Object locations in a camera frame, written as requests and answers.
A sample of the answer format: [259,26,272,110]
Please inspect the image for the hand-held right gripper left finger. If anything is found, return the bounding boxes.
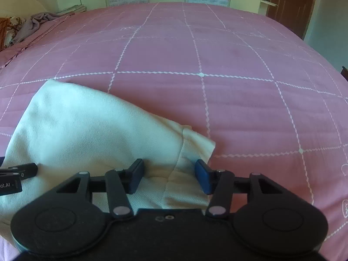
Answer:
[56,158,145,219]

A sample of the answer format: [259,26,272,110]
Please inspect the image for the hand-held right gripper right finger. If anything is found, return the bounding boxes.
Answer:
[195,159,290,218]

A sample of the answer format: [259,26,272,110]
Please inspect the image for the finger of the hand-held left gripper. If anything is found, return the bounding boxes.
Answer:
[8,162,38,180]

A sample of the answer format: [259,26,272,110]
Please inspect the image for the white pants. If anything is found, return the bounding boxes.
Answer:
[0,78,216,225]

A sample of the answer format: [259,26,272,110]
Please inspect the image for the pink checked bedsheet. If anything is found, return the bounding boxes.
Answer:
[0,1,348,261]

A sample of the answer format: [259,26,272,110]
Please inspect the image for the orange knitted cloth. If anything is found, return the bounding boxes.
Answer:
[0,18,13,51]

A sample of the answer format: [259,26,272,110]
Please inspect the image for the grey crumpled cloth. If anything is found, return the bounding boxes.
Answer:
[12,12,66,44]

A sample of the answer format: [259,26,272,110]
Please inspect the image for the folded pale cloth stack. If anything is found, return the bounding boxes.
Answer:
[57,5,87,16]

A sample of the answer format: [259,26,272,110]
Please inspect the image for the brown wooden door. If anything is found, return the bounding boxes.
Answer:
[266,0,319,40]

